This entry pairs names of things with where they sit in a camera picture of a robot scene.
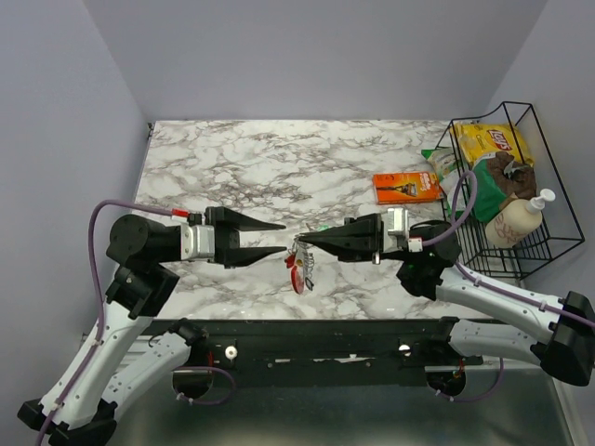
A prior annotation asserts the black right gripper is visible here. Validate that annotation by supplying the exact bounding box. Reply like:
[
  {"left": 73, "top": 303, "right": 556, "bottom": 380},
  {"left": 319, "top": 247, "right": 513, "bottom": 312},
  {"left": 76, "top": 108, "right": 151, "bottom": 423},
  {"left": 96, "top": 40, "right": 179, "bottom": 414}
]
[{"left": 299, "top": 213, "right": 414, "bottom": 264}]

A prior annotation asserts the red handled steel key organizer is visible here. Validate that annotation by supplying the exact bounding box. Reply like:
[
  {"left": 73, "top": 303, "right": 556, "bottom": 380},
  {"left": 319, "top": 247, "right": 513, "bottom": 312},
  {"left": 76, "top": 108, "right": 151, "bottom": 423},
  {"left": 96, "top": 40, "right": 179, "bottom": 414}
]
[{"left": 284, "top": 234, "right": 315, "bottom": 295}]

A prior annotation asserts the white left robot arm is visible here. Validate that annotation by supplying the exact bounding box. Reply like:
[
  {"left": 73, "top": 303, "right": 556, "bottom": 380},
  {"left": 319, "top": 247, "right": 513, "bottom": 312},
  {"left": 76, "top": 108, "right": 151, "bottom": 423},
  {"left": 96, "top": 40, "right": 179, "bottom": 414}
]
[{"left": 18, "top": 200, "right": 282, "bottom": 445}]

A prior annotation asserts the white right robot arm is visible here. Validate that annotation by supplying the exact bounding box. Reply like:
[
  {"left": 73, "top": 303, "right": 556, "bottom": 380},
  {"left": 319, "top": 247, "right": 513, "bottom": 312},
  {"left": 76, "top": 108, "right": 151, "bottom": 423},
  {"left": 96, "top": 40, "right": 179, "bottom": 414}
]
[{"left": 298, "top": 208, "right": 594, "bottom": 387}]

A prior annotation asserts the orange razor box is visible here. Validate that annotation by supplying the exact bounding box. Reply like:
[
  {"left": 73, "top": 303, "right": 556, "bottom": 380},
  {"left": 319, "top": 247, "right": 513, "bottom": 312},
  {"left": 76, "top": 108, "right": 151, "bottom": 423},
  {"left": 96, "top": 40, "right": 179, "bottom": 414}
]
[{"left": 373, "top": 172, "right": 443, "bottom": 204}]

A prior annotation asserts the white green snack bag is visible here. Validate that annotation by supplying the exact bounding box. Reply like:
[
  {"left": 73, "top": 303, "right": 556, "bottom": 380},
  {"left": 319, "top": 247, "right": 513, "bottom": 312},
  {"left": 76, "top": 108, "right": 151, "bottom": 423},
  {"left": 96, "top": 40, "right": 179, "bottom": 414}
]
[{"left": 420, "top": 148, "right": 467, "bottom": 218}]

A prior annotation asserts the yellow chips bag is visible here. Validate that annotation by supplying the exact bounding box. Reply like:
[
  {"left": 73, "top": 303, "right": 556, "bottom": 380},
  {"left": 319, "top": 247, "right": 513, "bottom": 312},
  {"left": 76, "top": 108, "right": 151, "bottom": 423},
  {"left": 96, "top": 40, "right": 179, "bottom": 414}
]
[{"left": 451, "top": 123, "right": 535, "bottom": 166}]

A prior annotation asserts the cream lotion pump bottle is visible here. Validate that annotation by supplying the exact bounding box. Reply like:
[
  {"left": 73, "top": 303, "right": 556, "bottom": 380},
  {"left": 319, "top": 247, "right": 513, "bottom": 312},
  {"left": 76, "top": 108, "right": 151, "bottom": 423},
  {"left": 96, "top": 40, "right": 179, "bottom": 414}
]
[{"left": 485, "top": 189, "right": 556, "bottom": 249}]

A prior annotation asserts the brown crumpled bag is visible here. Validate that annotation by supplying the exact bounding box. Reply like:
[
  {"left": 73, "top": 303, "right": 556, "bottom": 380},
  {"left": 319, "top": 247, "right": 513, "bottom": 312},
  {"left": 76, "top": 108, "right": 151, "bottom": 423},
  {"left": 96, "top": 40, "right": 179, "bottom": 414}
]
[{"left": 488, "top": 151, "right": 536, "bottom": 200}]

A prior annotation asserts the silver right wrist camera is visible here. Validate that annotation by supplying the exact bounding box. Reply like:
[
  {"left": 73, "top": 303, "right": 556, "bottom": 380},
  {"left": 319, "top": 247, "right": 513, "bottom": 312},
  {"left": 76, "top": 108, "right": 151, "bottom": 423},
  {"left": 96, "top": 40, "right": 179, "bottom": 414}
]
[{"left": 383, "top": 207, "right": 409, "bottom": 253}]

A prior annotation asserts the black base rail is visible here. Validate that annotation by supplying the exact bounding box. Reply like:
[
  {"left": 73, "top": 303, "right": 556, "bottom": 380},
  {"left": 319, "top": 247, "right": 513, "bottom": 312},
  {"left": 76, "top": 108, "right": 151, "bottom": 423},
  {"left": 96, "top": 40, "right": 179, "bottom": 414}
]
[{"left": 152, "top": 318, "right": 484, "bottom": 389}]

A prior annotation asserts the black wire rack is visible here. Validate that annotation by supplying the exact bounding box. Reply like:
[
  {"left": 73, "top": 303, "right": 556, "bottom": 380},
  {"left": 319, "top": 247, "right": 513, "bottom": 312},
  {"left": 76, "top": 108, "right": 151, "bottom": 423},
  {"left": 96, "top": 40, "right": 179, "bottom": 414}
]
[{"left": 436, "top": 101, "right": 585, "bottom": 281}]

